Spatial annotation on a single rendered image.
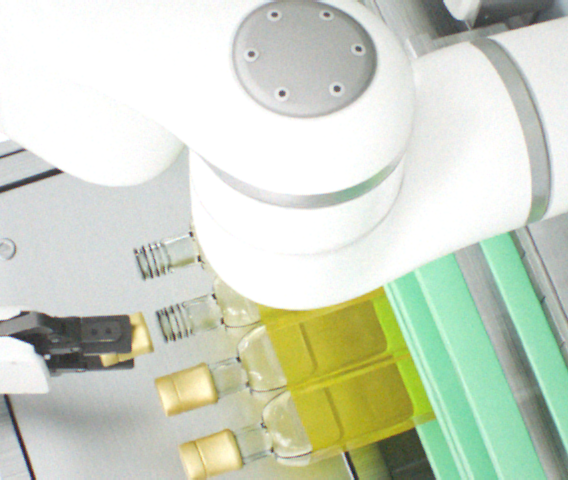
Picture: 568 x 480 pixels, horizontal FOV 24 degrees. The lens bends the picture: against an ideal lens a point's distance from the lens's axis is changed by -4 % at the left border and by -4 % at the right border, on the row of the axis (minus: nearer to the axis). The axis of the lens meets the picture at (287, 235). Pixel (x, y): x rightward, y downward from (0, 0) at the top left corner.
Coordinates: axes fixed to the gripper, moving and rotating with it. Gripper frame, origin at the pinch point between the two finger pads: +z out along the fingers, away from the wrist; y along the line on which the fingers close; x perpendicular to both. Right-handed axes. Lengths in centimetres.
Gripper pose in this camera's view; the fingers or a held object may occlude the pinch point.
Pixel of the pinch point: (108, 343)
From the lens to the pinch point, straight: 109.9
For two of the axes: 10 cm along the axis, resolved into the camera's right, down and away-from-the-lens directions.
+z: 9.9, -0.6, 1.0
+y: 0.7, -3.9, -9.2
